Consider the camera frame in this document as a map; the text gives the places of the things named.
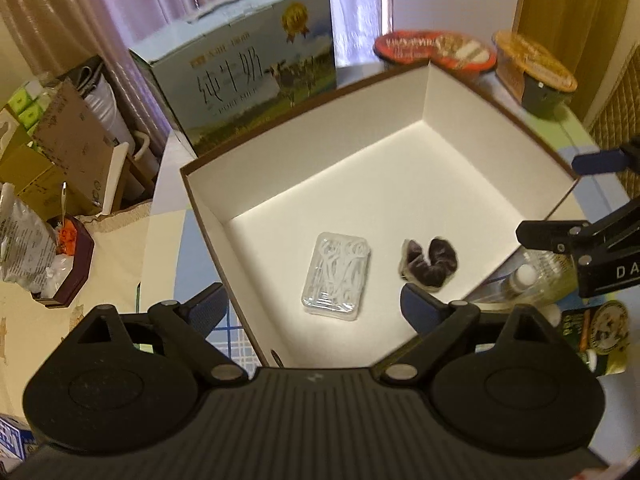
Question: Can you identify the dark brown velvet scrunchie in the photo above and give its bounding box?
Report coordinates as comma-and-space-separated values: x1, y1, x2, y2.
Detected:
398, 237, 459, 292

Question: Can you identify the cotton swabs plastic bag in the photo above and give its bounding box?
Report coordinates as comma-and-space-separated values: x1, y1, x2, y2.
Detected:
469, 249, 577, 307

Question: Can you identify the clear plastic floss pick box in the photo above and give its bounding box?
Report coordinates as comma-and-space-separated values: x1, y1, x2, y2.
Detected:
300, 232, 371, 322

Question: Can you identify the wicker chair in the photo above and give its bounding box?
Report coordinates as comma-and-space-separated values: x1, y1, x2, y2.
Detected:
590, 44, 639, 198

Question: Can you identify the checkered tablecloth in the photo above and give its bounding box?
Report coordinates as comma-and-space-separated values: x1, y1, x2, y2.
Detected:
139, 54, 640, 466

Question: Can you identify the orange lid instant noodle bowl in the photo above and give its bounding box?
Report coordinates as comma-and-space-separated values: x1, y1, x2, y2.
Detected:
492, 30, 578, 118

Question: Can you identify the dark red small tray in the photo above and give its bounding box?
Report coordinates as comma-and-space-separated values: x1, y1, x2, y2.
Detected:
32, 217, 94, 309

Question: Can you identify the brown cardboard storage box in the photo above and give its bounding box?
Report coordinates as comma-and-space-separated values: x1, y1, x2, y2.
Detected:
181, 64, 577, 368

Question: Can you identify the crumpled silver foil bag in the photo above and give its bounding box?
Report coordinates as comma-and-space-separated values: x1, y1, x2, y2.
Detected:
1, 183, 73, 298

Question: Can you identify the red lid instant noodle bowl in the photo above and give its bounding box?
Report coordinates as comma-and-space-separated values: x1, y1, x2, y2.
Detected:
373, 29, 498, 77

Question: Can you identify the cardboard boxes stack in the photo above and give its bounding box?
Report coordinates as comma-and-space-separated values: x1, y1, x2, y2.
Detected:
0, 54, 151, 221

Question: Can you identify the blue milk carton box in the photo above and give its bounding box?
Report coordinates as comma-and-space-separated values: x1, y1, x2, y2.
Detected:
129, 0, 336, 155

